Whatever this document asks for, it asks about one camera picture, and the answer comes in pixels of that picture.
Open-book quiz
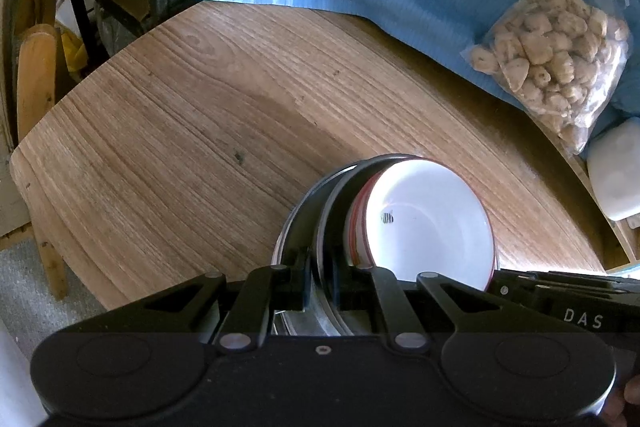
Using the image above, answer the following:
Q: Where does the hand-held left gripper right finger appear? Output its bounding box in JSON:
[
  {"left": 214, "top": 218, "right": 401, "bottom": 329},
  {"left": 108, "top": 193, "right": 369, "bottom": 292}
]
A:
[{"left": 336, "top": 256, "right": 507, "bottom": 353}]

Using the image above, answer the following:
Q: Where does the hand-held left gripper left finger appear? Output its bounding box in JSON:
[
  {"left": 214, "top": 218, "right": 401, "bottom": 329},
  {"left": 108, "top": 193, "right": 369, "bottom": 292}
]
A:
[{"left": 116, "top": 247, "right": 312, "bottom": 353}]

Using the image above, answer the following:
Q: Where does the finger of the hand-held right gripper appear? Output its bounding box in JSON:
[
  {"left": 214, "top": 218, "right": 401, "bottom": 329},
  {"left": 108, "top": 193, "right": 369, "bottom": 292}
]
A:
[{"left": 487, "top": 268, "right": 640, "bottom": 304}]

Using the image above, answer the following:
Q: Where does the small steel plate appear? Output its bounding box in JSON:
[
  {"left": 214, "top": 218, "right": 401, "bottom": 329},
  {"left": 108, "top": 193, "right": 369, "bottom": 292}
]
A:
[{"left": 306, "top": 187, "right": 353, "bottom": 339}]

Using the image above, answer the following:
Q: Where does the large steel plate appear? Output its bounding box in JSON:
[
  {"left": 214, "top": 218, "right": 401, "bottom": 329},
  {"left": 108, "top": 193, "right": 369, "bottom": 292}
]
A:
[{"left": 271, "top": 159, "right": 361, "bottom": 339}]

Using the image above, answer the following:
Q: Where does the plain white red-rimmed bowl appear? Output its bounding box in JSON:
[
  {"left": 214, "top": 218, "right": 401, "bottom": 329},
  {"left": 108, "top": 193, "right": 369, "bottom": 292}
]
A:
[{"left": 344, "top": 177, "right": 381, "bottom": 269}]

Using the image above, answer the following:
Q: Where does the white bowl with dark mark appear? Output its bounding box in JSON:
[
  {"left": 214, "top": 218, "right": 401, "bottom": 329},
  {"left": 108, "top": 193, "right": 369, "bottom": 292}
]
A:
[{"left": 350, "top": 159, "right": 501, "bottom": 293}]

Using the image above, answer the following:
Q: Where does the deep steel bowl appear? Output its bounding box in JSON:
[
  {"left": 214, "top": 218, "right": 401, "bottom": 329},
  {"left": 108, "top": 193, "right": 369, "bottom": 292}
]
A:
[{"left": 314, "top": 154, "right": 418, "bottom": 339}]

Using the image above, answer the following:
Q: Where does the person's right hand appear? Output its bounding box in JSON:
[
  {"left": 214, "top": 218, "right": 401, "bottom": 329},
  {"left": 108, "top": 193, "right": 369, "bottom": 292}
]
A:
[{"left": 599, "top": 374, "right": 640, "bottom": 427}]

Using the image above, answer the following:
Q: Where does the clear bag of snacks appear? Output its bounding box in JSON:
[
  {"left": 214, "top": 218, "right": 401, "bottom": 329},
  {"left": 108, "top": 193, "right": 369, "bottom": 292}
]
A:
[{"left": 459, "top": 0, "right": 635, "bottom": 158}]

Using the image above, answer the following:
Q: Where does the wooden chair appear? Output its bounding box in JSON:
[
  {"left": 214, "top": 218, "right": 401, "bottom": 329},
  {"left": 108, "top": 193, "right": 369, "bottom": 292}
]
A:
[{"left": 15, "top": 0, "right": 60, "bottom": 145}]

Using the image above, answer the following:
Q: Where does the white jug with red handle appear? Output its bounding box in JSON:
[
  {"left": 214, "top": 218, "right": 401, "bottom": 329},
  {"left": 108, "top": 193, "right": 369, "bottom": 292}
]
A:
[{"left": 586, "top": 117, "right": 640, "bottom": 223}]

